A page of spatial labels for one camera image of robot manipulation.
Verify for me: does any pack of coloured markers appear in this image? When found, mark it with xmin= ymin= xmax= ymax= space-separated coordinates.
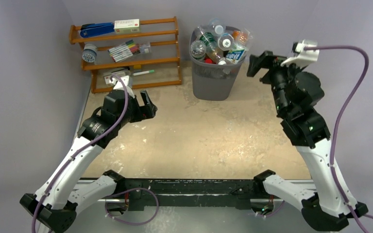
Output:
xmin=107 ymin=40 xmax=140 ymax=62

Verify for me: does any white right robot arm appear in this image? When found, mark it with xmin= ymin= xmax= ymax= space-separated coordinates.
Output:
xmin=247 ymin=51 xmax=368 ymax=232

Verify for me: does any grey mesh waste bin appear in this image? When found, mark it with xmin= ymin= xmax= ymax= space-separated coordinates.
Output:
xmin=189 ymin=26 xmax=245 ymax=101

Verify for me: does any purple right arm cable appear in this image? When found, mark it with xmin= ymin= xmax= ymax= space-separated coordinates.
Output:
xmin=304 ymin=45 xmax=373 ymax=233

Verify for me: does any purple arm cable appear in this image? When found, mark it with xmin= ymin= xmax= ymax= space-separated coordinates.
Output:
xmin=304 ymin=45 xmax=373 ymax=233
xmin=31 ymin=75 xmax=130 ymax=233

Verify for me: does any green label water bottle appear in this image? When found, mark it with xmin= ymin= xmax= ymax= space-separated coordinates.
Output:
xmin=189 ymin=39 xmax=206 ymax=61

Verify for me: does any green white carton box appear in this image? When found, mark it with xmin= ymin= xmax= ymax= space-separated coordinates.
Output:
xmin=103 ymin=74 xmax=116 ymax=86

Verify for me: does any red cap water bottle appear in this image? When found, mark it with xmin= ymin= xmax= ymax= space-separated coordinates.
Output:
xmin=204 ymin=58 xmax=213 ymax=64

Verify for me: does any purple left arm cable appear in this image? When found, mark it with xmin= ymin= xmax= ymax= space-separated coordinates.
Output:
xmin=31 ymin=75 xmax=130 ymax=233

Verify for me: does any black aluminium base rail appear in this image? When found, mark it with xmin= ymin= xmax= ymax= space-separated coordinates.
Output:
xmin=77 ymin=178 xmax=318 ymax=213

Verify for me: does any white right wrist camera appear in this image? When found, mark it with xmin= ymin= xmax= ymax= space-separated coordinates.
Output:
xmin=280 ymin=39 xmax=320 ymax=68

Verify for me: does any blue stapler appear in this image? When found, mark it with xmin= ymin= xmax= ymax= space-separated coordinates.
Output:
xmin=80 ymin=22 xmax=114 ymax=38

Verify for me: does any wooden shelf rack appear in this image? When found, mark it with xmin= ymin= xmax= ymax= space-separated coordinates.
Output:
xmin=68 ymin=17 xmax=183 ymax=94

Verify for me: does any clear bottle blue label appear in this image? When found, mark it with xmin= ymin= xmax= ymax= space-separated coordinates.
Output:
xmin=208 ymin=18 xmax=226 ymax=36

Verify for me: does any clear bottle white label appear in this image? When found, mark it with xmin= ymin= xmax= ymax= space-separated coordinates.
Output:
xmin=217 ymin=33 xmax=235 ymax=51

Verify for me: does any white tape roll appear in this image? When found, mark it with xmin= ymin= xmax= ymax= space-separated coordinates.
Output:
xmin=82 ymin=43 xmax=98 ymax=63

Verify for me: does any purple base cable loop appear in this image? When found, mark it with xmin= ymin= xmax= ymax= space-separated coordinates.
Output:
xmin=104 ymin=187 xmax=160 ymax=226

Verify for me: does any dark green label bottle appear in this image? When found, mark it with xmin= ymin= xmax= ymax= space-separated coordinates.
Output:
xmin=194 ymin=26 xmax=227 ymax=65

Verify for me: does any white red box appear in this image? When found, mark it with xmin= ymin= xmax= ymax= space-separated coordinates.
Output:
xmin=114 ymin=19 xmax=140 ymax=34

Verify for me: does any green cap white marker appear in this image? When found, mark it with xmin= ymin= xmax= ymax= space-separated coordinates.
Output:
xmin=133 ymin=70 xmax=155 ymax=76

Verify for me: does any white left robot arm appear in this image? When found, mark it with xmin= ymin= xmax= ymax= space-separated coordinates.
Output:
xmin=20 ymin=89 xmax=157 ymax=233

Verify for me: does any blue white label bottle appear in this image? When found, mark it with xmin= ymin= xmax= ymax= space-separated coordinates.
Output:
xmin=225 ymin=29 xmax=254 ymax=64

